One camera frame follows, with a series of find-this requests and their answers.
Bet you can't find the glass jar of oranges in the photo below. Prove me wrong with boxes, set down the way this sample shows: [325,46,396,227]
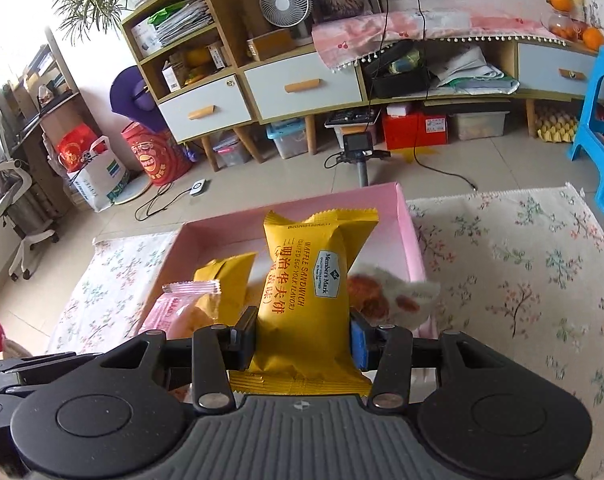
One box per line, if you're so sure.
[546,9,585,44]

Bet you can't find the red gift bag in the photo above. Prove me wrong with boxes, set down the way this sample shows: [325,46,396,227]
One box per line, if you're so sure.
[56,124,101,172]

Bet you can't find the thin floor cable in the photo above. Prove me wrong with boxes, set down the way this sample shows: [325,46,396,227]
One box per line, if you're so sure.
[133,184,193,222]

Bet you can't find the white folded papers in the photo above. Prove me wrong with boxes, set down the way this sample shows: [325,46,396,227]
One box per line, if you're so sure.
[431,44,522,97]

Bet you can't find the loose orange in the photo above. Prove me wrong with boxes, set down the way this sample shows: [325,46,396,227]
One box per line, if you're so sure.
[581,26,604,52]

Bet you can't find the group of small boxes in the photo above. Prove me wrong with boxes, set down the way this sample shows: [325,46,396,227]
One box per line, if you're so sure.
[161,41,239,92]

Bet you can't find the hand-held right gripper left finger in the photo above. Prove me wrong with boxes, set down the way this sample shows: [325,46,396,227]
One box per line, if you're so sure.
[100,305,259,413]

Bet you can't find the black keyboard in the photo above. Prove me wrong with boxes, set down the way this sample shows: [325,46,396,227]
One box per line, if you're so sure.
[323,109,379,129]

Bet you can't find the black power cable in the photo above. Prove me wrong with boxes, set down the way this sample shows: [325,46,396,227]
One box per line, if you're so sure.
[323,0,393,170]
[406,0,481,192]

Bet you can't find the blue plastic stool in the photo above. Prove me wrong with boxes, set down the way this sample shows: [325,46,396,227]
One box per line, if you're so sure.
[566,44,604,222]

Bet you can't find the long clear storage box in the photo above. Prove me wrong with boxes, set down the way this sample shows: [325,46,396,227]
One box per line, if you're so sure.
[449,110,510,142]

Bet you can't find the large pale blue drawer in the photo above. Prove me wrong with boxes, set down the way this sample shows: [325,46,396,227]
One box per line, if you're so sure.
[158,74,253,143]
[243,51,365,122]

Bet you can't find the brown cardboard box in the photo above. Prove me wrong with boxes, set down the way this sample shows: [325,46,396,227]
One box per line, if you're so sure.
[246,29,297,62]

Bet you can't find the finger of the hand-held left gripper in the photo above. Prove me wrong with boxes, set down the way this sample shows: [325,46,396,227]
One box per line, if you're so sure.
[0,352,101,403]

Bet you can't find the pink cherry-print cloth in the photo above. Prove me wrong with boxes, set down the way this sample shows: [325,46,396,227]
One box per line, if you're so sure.
[311,9,580,75]

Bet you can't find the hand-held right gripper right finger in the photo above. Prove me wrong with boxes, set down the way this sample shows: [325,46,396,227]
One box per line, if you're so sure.
[349,309,503,412]

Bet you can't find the white red-print snack packet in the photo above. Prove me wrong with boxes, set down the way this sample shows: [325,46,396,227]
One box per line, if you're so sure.
[346,261,441,335]

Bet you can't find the blue-lid clear storage box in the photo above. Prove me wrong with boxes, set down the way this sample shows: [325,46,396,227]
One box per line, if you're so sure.
[265,119,317,160]

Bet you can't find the yellow labelled snack packet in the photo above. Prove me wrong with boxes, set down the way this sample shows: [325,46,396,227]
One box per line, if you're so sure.
[232,208,381,397]

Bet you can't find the red yellow bag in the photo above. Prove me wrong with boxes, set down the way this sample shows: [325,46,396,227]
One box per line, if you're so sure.
[120,121,193,187]

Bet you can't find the white desk fan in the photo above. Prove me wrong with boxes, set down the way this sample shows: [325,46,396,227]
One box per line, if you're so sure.
[258,0,313,30]

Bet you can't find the white shopping bag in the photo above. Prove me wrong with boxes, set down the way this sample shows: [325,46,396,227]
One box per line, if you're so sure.
[66,135,133,214]

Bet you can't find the black bag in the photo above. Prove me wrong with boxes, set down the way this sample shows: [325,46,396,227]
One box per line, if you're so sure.
[360,40,433,100]

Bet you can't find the red box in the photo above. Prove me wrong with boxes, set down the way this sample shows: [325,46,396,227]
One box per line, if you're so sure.
[381,109,451,152]

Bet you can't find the small pale blue drawer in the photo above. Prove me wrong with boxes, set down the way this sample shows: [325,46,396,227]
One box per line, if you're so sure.
[516,41,603,98]

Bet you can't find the small clear storage box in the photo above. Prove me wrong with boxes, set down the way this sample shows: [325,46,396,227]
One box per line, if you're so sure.
[213,131,257,169]

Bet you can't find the white office chair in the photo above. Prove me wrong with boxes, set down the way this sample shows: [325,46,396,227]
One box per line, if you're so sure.
[0,107,60,282]

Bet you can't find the grey cardboard snack box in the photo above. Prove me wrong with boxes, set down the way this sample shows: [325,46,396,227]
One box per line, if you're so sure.
[136,182,439,342]

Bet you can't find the wooden cabinet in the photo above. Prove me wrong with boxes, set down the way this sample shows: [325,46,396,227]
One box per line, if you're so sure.
[120,0,604,172]

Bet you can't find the yellow egg tray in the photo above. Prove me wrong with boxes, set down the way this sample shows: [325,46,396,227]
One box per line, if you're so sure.
[536,107,581,144]

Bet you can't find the pink snack packet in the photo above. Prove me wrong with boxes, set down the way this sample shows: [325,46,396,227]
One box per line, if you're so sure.
[138,281,223,342]

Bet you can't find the metal shelf rack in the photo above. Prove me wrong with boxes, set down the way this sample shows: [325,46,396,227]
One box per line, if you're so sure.
[4,42,105,211]

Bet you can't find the round white board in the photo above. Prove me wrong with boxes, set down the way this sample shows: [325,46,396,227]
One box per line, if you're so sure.
[112,174,153,207]

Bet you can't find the stack of papers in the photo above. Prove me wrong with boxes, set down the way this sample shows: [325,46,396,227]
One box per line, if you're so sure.
[146,0,217,49]

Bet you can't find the white box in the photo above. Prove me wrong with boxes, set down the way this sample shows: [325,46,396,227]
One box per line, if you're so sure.
[130,19,163,57]

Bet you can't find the black camera on tripod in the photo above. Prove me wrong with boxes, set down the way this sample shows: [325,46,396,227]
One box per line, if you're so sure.
[323,131,393,189]

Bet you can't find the plain yellow snack packet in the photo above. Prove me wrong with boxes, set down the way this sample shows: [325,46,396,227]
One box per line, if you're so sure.
[193,252,257,327]

